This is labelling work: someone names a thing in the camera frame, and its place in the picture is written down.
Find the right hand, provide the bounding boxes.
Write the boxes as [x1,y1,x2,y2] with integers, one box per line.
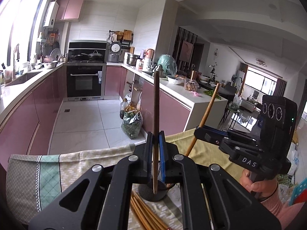
[239,169,278,199]

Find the black wok with lid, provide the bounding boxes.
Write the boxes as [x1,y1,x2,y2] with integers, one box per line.
[81,50,104,62]

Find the kitchen sink faucet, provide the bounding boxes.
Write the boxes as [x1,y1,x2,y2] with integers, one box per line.
[12,44,20,80]

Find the steel mixing bowl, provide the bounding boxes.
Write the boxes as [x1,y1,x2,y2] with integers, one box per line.
[44,61,58,69]

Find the pink wall cabinet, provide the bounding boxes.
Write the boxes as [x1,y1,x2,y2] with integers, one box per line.
[56,0,84,21]

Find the pink base cabinets left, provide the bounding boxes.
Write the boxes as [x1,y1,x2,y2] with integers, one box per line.
[1,65,66,169]

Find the silver rice cooker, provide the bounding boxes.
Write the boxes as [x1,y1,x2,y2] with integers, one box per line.
[108,41,122,62]

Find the patterned green beige cloth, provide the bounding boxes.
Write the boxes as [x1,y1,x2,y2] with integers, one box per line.
[6,143,214,230]

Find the pink base cabinets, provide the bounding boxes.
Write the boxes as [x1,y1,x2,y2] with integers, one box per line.
[105,63,193,136]
[1,65,66,169]

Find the pink base cabinets right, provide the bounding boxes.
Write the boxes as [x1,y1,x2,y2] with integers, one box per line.
[105,63,193,136]

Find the black mesh utensil cup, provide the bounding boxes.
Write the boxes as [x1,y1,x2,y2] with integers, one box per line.
[137,181,174,202]

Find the oil bottle on floor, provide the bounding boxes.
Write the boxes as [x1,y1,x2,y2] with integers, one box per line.
[119,98,129,119]

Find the wooden chopstick on cloth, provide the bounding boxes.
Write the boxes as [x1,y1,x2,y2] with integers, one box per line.
[135,192,171,230]
[131,191,159,229]
[130,197,147,229]

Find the black built-in oven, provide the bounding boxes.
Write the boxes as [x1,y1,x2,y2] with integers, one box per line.
[66,40,107,101]

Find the white water heater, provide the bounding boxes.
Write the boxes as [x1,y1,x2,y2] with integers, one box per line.
[43,1,59,29]

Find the dark chopstick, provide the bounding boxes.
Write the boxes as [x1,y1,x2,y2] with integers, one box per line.
[153,71,160,194]

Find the yellow cloth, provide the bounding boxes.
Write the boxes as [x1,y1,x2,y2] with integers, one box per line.
[165,129,243,181]

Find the steel stock pot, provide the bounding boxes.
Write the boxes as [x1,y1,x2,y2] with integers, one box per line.
[126,53,140,67]

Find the pink sleeved right forearm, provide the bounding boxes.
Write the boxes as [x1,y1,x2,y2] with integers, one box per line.
[261,187,306,229]

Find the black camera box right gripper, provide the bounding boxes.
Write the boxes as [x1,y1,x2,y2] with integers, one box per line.
[260,95,298,159]

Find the green vegetable plastic bag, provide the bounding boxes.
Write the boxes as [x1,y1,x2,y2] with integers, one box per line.
[121,110,143,139]

